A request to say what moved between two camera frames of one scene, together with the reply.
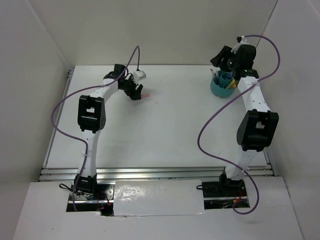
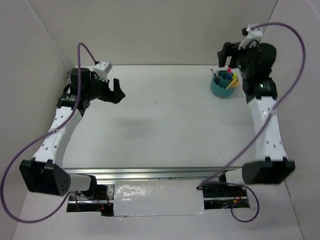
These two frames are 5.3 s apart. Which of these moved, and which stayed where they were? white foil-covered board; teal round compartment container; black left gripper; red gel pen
Moved: black left gripper
Stayed: red gel pen; white foil-covered board; teal round compartment container
